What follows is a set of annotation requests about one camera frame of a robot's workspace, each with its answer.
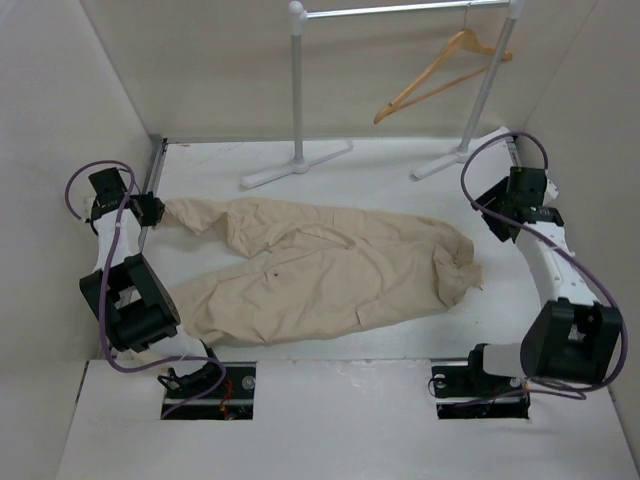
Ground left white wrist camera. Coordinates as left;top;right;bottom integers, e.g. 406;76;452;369
83;196;103;223

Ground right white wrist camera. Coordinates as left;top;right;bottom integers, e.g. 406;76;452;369
542;178;559;207

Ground white clothes rack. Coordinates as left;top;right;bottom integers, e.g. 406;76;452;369
240;1;525;190

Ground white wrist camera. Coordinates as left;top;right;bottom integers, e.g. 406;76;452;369
83;196;103;223
542;178;559;207

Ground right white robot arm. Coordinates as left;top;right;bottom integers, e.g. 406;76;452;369
429;167;623;409

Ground beige trousers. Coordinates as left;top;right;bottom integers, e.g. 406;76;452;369
161;197;483;347

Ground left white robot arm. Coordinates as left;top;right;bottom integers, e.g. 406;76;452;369
79;162;226;404

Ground purple cable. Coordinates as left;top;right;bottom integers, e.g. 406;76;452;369
459;131;629;401
64;159;229;420

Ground wooden clothes hanger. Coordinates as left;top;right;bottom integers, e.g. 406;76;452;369
371;1;513;125

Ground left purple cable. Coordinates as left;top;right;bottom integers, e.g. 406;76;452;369
64;159;229;420

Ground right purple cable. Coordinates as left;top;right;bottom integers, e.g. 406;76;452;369
459;131;629;401

